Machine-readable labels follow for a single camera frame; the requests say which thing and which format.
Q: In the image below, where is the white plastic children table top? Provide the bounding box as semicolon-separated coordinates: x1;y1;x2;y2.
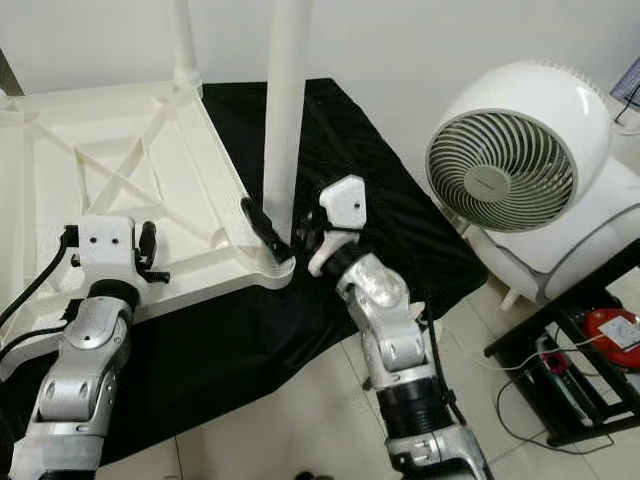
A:
0;80;298;383

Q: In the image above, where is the black tablecloth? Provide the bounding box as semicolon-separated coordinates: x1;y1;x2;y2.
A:
0;78;491;471

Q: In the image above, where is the white round floor fan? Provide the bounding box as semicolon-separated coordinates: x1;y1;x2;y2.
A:
423;60;616;236

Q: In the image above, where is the white rounded plastic appliance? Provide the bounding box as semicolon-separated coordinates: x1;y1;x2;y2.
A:
460;195;640;311

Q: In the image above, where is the red round device white label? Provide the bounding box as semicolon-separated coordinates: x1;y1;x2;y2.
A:
582;305;640;351

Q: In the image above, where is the white purple tower fan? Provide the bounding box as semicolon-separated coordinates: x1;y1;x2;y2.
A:
612;55;640;131

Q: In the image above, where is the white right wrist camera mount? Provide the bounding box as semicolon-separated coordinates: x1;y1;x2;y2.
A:
308;175;366;276

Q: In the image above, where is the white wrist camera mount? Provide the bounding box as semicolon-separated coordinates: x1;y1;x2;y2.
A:
75;213;141;286
308;175;366;276

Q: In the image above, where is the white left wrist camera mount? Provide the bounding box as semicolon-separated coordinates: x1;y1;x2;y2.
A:
75;213;141;286

